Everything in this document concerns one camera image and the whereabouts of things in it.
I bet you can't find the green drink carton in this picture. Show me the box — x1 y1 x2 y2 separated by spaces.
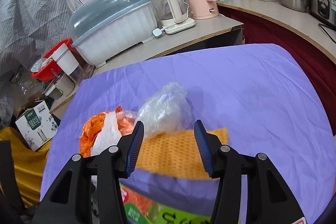
120 184 210 224

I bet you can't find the white tissue paper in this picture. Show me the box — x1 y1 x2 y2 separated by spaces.
91 111 122 156

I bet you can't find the orange printed plastic wrapper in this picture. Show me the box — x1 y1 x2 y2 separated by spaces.
79 106 136 157

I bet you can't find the clear plastic bag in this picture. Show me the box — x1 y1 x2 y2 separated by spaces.
136 82 192 139

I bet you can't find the yellow cloth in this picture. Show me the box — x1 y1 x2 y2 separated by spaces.
1 127 52 207

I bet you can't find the white green cardboard box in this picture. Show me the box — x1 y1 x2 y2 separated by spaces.
15 100 58 151

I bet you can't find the purple table cloth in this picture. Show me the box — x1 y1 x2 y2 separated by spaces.
41 44 335 223

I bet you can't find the orange foam fruit net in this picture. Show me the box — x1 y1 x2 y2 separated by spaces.
135 127 229 181

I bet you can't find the red plastic basin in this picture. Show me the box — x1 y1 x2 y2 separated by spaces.
31 38 72 82

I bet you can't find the red velvet counter skirt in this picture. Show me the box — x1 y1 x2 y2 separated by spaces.
219 6 336 134

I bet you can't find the white cup with lid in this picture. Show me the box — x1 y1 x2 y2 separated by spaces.
51 43 79 76

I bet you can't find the lidded white dish rack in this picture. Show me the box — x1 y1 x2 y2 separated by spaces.
69 0 158 67

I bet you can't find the grey patterned curtain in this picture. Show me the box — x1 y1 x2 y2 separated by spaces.
1 0 81 77

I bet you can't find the glass electric kettle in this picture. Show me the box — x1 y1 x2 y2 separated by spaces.
151 0 195 37

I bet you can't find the black power cable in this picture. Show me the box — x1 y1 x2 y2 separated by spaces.
318 23 336 44

